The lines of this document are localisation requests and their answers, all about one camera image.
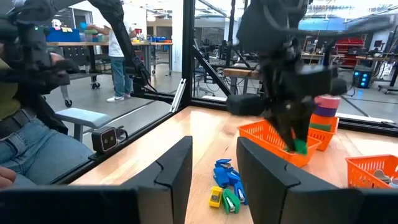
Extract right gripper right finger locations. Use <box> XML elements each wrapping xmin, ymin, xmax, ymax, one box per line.
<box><xmin>236</xmin><ymin>136</ymin><xmax>398</xmax><ymax>224</ymax></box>

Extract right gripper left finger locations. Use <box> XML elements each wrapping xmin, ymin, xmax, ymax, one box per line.
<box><xmin>0</xmin><ymin>136</ymin><xmax>194</xmax><ymax>224</ymax></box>

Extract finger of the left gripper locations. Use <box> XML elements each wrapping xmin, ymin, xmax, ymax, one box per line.
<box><xmin>270</xmin><ymin>119</ymin><xmax>295</xmax><ymax>152</ymax></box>
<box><xmin>294</xmin><ymin>114</ymin><xmax>313</xmax><ymax>144</ymax></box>

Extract green tape roll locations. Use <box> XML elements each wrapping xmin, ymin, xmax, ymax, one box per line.
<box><xmin>309</xmin><ymin>123</ymin><xmax>333</xmax><ymax>133</ymax></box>

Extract orange plastic basket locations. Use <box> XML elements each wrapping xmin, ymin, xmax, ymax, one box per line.
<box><xmin>345</xmin><ymin>154</ymin><xmax>398</xmax><ymax>190</ymax></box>
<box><xmin>306</xmin><ymin>113</ymin><xmax>340</xmax><ymax>152</ymax></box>
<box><xmin>238</xmin><ymin>119</ymin><xmax>323</xmax><ymax>168</ymax></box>

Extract green mini stapler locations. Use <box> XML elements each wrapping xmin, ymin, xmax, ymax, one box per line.
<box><xmin>292</xmin><ymin>139</ymin><xmax>308</xmax><ymax>156</ymax></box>
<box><xmin>221</xmin><ymin>188</ymin><xmax>241</xmax><ymax>215</ymax></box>

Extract orange tape roll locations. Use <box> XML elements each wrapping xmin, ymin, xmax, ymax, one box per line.
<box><xmin>310</xmin><ymin>113</ymin><xmax>336</xmax><ymax>126</ymax></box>

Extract purple tape roll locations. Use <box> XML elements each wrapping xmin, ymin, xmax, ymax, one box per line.
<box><xmin>313</xmin><ymin>105</ymin><xmax>338</xmax><ymax>118</ymax></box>

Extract pink tape roll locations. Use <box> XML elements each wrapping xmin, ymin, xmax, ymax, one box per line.
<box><xmin>313</xmin><ymin>95</ymin><xmax>342</xmax><ymax>110</ymax></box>

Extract blue mini stapler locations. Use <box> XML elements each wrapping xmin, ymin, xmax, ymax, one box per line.
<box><xmin>213</xmin><ymin>167</ymin><xmax>230</xmax><ymax>188</ymax></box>
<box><xmin>215</xmin><ymin>158</ymin><xmax>233</xmax><ymax>169</ymax></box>
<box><xmin>233</xmin><ymin>182</ymin><xmax>249</xmax><ymax>206</ymax></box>
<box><xmin>226</xmin><ymin>169</ymin><xmax>241</xmax><ymax>186</ymax></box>

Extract yellow mini stapler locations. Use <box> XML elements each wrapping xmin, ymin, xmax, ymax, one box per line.
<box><xmin>208</xmin><ymin>185</ymin><xmax>224</xmax><ymax>208</ymax></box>

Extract grey staple remover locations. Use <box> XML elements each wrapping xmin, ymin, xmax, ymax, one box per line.
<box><xmin>373</xmin><ymin>169</ymin><xmax>391</xmax><ymax>184</ymax></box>

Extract wooden table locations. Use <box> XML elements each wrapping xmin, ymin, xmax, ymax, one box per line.
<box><xmin>223</xmin><ymin>67</ymin><xmax>262</xmax><ymax>94</ymax></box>

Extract red storage bin rack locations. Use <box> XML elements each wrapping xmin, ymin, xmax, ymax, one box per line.
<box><xmin>334</xmin><ymin>37</ymin><xmax>365</xmax><ymax>68</ymax></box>

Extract black computer with lit fans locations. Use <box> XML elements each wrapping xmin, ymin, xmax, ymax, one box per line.
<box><xmin>353</xmin><ymin>67</ymin><xmax>373</xmax><ymax>90</ymax></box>

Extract grey padded stool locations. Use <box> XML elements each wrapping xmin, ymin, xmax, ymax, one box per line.
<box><xmin>55</xmin><ymin>107</ymin><xmax>113</xmax><ymax>142</ymax></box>

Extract person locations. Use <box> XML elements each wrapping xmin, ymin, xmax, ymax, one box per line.
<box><xmin>0</xmin><ymin>43</ymin><xmax>94</xmax><ymax>189</ymax></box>
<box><xmin>86</xmin><ymin>23</ymin><xmax>137</xmax><ymax>103</ymax></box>

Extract person's hand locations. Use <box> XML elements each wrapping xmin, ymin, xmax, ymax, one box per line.
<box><xmin>0</xmin><ymin>166</ymin><xmax>17</xmax><ymax>189</ymax></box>

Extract wooden workbench on casters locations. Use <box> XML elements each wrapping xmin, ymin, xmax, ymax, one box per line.
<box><xmin>46</xmin><ymin>40</ymin><xmax>175</xmax><ymax>108</ymax></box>

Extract stack of coloured trays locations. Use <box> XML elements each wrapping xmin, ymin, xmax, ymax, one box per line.
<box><xmin>83</xmin><ymin>28</ymin><xmax>108</xmax><ymax>43</ymax></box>

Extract large blue plastic bin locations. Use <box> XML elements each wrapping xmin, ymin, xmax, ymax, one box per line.
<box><xmin>46</xmin><ymin>27</ymin><xmax>81</xmax><ymax>43</ymax></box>

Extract small black camera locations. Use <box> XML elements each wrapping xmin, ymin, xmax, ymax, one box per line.
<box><xmin>91</xmin><ymin>126</ymin><xmax>129</xmax><ymax>154</ymax></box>

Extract silver metal bracket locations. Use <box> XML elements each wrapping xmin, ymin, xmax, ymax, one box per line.
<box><xmin>169</xmin><ymin>78</ymin><xmax>187</xmax><ymax>113</ymax></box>

